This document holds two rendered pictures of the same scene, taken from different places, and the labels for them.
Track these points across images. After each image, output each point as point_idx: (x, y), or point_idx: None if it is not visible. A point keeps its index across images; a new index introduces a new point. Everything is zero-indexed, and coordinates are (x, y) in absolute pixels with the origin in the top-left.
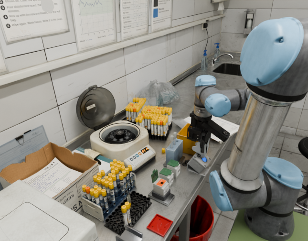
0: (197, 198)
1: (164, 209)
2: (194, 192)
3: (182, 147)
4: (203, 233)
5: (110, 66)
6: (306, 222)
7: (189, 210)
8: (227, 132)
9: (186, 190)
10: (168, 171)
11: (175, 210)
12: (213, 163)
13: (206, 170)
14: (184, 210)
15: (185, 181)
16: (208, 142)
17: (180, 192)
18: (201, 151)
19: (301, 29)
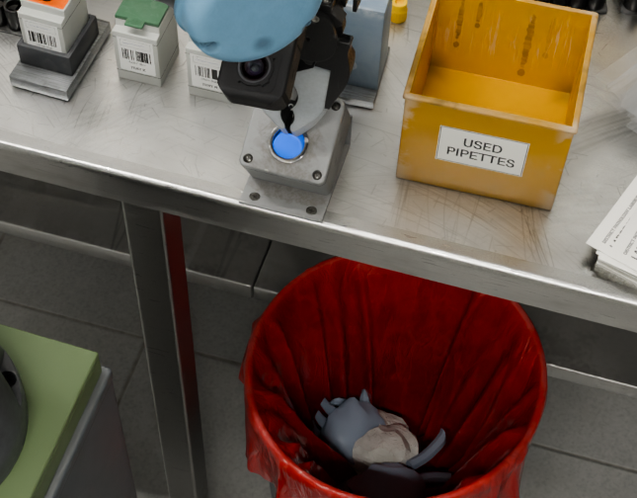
0: (522, 425)
1: None
2: (114, 169)
3: (378, 50)
4: (300, 466)
5: None
6: None
7: (150, 245)
8: (266, 76)
9: (120, 138)
10: (143, 16)
11: None
12: (367, 234)
13: (287, 205)
14: None
15: (184, 130)
16: (311, 80)
17: (101, 119)
18: None
19: None
